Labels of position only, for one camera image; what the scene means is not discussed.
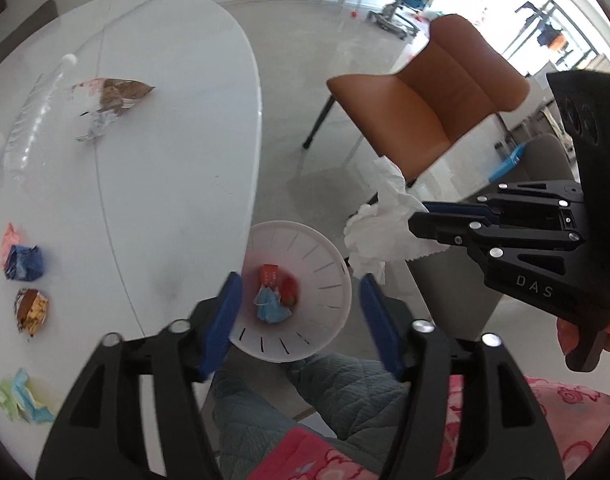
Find orange leather chair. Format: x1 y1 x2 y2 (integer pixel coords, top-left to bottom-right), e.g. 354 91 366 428
302 14 531 188

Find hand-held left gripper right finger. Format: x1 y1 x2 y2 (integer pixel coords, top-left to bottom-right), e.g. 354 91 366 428
360 272 568 480

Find white tissue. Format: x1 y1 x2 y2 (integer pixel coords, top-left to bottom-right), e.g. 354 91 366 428
343 156 448 281

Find dark blue crumpled wrapper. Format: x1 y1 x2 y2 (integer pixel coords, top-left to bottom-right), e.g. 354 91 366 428
5 244 43 282

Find brown biscuit wrapper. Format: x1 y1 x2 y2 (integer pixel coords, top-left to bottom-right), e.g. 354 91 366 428
15 287 50 337

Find pink paper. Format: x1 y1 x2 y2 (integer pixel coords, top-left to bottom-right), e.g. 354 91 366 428
1 222 23 271

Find blue plastic box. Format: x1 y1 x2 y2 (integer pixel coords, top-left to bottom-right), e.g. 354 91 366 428
488 142 528 183

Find red round wrapper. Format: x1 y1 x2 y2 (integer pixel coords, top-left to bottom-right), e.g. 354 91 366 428
280 276 300 308

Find hanging dark clothes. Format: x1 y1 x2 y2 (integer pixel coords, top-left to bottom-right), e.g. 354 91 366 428
515 0 568 51

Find pink floral garment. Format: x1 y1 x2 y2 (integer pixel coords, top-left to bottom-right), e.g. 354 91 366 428
245 375 610 480

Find person's right hand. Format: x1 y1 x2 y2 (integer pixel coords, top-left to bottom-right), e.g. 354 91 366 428
556 309 610 361

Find crumpled green and blue paper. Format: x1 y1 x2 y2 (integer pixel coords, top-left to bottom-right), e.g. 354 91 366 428
0 367 56 425

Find brown and silver snack bag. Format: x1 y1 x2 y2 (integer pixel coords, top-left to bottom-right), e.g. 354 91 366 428
70 77 156 142

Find white slotted waste bin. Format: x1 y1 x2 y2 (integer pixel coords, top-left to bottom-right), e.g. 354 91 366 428
228 220 353 363

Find person's grey quilted trousers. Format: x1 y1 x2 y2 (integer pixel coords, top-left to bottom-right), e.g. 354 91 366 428
210 352 416 480

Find crushed clear plastic bottle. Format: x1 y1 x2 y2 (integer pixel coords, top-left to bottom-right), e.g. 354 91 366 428
4 54 78 181

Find light blue crumpled wrapper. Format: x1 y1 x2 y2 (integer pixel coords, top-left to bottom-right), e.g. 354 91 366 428
255 285 292 323

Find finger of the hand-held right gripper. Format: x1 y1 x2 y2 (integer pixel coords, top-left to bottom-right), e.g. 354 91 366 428
421 180 583 226
408 211 586 261

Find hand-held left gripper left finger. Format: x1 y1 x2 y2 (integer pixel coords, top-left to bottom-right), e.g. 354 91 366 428
35 271 243 480

